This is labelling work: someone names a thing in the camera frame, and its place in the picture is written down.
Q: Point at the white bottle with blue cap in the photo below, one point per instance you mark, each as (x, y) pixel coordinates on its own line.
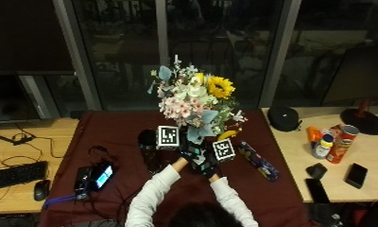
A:
(322, 146)

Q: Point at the black keyboard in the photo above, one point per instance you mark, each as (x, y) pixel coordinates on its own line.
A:
(15, 175)

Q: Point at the red chip can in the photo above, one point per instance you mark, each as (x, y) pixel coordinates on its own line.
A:
(342, 145)

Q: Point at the blue snack box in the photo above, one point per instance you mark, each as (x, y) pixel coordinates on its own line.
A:
(259, 162)

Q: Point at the orange packet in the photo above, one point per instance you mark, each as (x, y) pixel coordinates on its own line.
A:
(312, 134)

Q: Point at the black computer monitor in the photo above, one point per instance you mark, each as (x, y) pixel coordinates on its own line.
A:
(8, 97)

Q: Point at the person's right hand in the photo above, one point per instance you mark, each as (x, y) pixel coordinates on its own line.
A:
(209, 167)

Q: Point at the white marker cube on left glove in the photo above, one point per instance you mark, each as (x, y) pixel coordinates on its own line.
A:
(168, 137)

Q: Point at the person's left hand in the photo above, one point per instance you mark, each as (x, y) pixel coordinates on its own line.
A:
(193, 154)

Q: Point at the dark monitor back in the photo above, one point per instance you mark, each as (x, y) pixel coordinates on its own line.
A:
(360, 75)

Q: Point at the black computer mouse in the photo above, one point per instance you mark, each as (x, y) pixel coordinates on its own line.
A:
(41, 189)

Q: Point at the dark glass vase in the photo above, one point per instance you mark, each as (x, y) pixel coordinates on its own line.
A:
(149, 148)

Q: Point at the black round case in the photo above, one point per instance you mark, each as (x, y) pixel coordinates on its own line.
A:
(283, 118)

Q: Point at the dark red tablecloth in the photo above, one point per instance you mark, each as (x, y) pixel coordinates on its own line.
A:
(113, 135)

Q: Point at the phone with lit screen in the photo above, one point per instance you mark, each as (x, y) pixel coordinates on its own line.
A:
(102, 176)

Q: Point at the mixed flower bouquet with sunflower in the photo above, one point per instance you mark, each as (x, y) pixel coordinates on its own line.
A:
(197, 97)

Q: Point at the white marker cube on right glove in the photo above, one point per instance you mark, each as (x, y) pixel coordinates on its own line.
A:
(223, 150)

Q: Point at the grey window frame post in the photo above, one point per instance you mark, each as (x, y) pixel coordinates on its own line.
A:
(77, 56)
(278, 53)
(161, 31)

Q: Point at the black round stand base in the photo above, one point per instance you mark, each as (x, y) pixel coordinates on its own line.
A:
(363, 122)

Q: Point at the black power adapter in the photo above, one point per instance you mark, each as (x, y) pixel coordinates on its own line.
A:
(23, 138)

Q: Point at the white marker cube on glove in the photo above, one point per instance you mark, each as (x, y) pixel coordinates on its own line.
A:
(168, 137)
(223, 150)

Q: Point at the red stand pole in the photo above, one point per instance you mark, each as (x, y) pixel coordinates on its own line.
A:
(363, 107)

